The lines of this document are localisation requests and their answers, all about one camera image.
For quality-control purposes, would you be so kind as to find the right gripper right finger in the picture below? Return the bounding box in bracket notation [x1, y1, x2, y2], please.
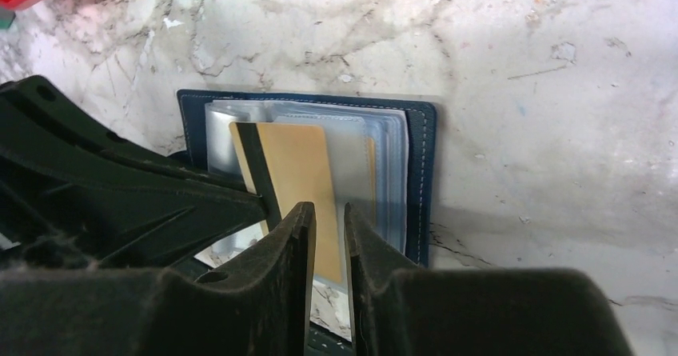
[344, 205, 632, 355]

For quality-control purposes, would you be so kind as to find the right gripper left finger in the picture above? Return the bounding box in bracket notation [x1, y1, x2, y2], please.
[1, 202, 316, 355]

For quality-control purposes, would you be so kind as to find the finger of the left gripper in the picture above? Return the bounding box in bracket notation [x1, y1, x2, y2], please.
[1, 144, 265, 269]
[1, 75, 245, 191]

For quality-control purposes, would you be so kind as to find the navy blue card holder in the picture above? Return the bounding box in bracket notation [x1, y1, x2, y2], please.
[170, 89, 437, 267]

